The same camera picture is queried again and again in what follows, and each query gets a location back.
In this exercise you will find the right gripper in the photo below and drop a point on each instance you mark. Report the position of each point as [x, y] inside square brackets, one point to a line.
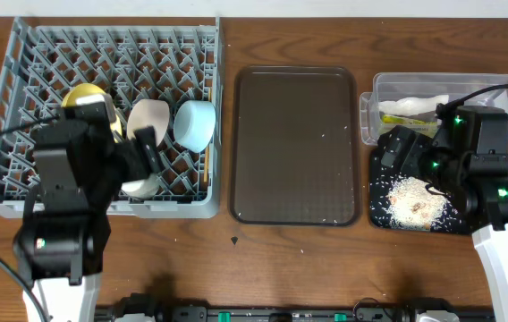
[399, 137]

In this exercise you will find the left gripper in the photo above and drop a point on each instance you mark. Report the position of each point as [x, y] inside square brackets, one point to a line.
[130, 155]

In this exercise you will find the pink bowl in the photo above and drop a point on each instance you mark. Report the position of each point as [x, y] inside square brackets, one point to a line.
[149, 112]

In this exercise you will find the light blue bowl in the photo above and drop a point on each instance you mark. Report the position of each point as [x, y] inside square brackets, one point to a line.
[194, 125]

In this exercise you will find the white napkin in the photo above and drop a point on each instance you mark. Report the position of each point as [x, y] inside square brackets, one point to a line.
[409, 106]

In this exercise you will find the yellow plate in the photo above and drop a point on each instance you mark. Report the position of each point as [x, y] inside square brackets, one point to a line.
[85, 89]

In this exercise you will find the green orange snack wrapper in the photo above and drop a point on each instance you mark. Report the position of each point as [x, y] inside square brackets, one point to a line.
[395, 119]

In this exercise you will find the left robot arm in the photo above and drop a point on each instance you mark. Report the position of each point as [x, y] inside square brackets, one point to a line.
[59, 247]

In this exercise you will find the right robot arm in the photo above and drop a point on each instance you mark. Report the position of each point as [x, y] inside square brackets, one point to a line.
[482, 201]

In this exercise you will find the black waste tray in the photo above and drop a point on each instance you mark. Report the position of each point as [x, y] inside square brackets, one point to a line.
[376, 168]

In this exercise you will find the clear plastic waste bin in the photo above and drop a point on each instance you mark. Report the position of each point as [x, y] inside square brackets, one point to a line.
[397, 85]

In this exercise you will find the grey dishwasher rack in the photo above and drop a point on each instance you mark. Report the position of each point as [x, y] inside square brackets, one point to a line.
[42, 64]

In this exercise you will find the white cup in rack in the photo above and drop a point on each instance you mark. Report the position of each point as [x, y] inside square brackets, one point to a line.
[142, 189]

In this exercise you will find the rice and food scraps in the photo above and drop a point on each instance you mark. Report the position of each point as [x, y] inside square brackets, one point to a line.
[402, 202]

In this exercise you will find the dark brown serving tray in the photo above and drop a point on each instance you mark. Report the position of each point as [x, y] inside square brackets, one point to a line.
[295, 147]

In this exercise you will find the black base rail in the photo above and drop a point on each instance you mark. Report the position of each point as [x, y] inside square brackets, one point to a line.
[142, 307]

